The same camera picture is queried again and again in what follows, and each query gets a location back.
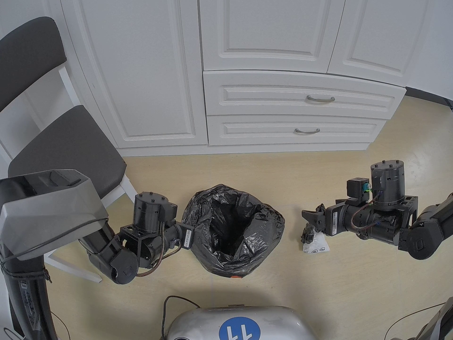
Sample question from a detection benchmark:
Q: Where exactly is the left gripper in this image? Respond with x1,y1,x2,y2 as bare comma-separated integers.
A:
166,222,194,251

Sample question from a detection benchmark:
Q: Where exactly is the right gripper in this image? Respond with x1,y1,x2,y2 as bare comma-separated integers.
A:
301,203,359,237

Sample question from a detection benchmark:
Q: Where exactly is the black plastic bag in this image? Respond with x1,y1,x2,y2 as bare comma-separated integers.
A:
181,184,286,280

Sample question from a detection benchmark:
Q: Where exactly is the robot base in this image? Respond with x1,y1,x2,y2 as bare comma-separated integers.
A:
169,305,313,340

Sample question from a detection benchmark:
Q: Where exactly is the white printed wrapper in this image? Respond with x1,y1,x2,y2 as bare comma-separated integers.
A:
302,234,331,254

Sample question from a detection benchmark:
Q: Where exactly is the white wardrobe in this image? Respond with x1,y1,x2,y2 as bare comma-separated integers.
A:
43,0,432,158

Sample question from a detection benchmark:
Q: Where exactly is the grey padded white chair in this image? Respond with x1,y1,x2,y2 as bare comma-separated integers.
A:
0,16,139,283

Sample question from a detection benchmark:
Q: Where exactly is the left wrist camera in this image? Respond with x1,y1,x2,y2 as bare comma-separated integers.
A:
162,203,178,223

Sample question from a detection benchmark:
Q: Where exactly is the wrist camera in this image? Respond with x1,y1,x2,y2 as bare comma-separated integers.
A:
162,203,178,223
346,177,373,205

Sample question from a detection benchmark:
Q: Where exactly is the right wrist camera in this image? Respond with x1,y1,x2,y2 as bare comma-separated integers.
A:
346,177,373,205

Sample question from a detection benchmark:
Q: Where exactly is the black cable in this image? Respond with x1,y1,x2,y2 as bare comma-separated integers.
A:
160,295,203,340
385,302,444,340

